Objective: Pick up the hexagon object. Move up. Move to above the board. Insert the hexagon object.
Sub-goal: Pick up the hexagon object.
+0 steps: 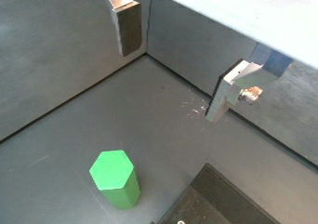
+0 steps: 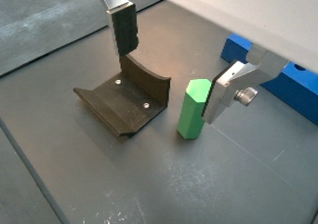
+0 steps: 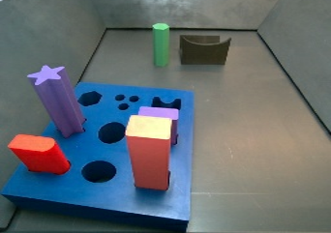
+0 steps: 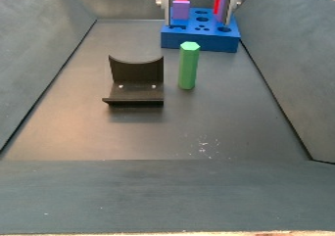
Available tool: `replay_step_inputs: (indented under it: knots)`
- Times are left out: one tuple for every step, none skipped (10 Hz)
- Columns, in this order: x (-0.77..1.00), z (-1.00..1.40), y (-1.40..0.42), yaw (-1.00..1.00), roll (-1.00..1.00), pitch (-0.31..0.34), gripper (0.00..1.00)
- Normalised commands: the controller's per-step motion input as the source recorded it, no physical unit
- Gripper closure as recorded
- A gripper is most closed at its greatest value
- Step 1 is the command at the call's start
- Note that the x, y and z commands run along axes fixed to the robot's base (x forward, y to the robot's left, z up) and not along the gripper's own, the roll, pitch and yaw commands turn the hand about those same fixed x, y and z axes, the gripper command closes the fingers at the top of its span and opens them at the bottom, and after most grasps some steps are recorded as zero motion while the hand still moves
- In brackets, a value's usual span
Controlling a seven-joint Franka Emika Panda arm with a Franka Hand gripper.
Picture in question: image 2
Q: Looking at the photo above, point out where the black curved holder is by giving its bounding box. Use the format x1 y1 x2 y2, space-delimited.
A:
73 55 171 137

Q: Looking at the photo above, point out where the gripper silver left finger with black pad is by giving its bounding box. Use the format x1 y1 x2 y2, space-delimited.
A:
100 0 139 57

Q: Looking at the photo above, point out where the green hexagon peg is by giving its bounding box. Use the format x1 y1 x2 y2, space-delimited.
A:
177 79 211 139

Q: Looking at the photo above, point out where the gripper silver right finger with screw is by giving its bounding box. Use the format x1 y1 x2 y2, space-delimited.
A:
203 44 288 124

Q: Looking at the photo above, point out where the blue shape board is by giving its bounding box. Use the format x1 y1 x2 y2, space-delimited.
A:
220 33 318 125

